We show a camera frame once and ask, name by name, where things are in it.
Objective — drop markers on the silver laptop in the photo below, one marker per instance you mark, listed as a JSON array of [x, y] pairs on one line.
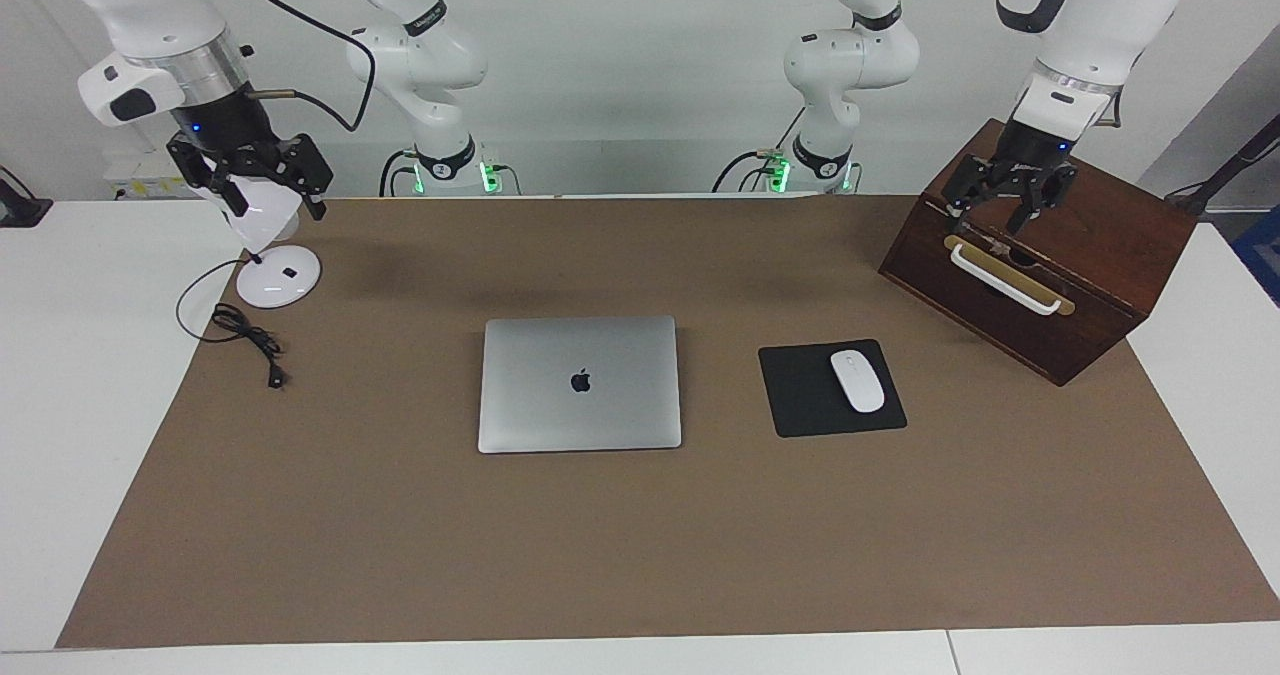
[[580, 385]]

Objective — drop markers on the blue object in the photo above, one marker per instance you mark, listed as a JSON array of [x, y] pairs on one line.
[[1262, 255]]

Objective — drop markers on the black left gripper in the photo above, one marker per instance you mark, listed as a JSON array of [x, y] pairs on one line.
[[1030, 160]]

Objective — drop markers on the white desk lamp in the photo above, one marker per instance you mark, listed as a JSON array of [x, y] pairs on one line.
[[275, 280]]

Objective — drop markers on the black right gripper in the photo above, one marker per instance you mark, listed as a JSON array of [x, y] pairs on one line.
[[230, 135]]

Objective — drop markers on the white wall power strip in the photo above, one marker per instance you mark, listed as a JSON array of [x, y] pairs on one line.
[[135, 183]]

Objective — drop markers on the white computer mouse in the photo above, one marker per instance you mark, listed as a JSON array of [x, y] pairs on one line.
[[857, 380]]

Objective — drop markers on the black clamp mount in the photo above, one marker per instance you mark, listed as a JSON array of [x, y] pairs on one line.
[[20, 210]]

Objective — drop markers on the black stand pole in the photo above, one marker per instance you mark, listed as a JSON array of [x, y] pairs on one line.
[[1225, 170]]

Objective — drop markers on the brown table mat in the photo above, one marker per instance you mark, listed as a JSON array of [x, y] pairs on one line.
[[640, 535]]

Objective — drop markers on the dark brown wooden box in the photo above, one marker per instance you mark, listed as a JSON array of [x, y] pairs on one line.
[[1080, 255]]

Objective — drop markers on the black mouse pad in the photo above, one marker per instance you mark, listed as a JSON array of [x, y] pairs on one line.
[[800, 395]]

